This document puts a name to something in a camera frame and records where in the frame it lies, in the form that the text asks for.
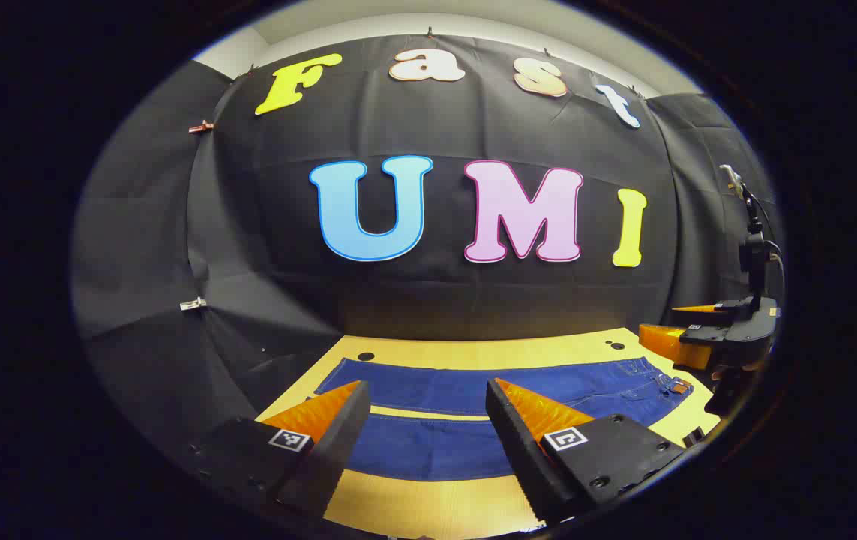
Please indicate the blue jeans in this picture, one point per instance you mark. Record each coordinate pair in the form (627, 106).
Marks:
(428, 390)

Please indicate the black backdrop cloth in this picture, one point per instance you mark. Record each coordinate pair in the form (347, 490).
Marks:
(286, 315)

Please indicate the silver clip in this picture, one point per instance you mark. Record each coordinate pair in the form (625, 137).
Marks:
(193, 304)

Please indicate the red clip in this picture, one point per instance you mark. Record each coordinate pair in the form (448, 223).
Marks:
(201, 127)

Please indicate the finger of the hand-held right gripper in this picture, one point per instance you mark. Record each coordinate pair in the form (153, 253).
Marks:
(705, 308)
(672, 343)

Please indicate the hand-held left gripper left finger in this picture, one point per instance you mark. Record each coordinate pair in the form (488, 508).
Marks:
(338, 442)

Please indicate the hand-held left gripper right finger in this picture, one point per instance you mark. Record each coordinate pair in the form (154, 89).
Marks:
(518, 450)

